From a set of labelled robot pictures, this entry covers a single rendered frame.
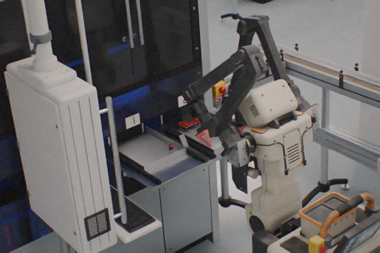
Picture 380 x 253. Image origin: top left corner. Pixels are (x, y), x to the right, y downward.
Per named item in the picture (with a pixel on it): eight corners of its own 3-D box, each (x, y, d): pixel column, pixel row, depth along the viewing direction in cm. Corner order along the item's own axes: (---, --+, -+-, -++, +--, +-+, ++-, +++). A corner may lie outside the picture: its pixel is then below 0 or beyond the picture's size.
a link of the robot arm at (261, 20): (253, 12, 328) (268, 7, 334) (235, 21, 339) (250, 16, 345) (288, 104, 329) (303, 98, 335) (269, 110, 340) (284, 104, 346)
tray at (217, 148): (171, 133, 385) (171, 127, 383) (209, 117, 399) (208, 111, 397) (214, 155, 361) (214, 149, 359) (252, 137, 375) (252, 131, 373)
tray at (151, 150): (105, 148, 375) (105, 142, 373) (146, 131, 389) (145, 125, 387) (144, 172, 351) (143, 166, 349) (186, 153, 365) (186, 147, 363)
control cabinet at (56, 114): (29, 212, 341) (-2, 57, 305) (65, 196, 351) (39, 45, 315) (82, 262, 305) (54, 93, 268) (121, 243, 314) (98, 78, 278)
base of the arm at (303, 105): (301, 113, 323) (319, 105, 329) (290, 99, 325) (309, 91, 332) (293, 123, 330) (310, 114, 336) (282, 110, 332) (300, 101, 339)
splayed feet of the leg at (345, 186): (292, 213, 465) (292, 195, 458) (343, 183, 492) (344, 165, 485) (301, 218, 459) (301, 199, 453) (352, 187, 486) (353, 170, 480)
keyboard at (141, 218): (84, 197, 349) (84, 192, 348) (109, 186, 356) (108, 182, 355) (130, 233, 320) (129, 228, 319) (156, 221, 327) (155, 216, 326)
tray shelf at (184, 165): (98, 155, 373) (98, 152, 372) (202, 110, 410) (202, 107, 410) (154, 190, 339) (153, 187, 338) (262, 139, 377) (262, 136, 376)
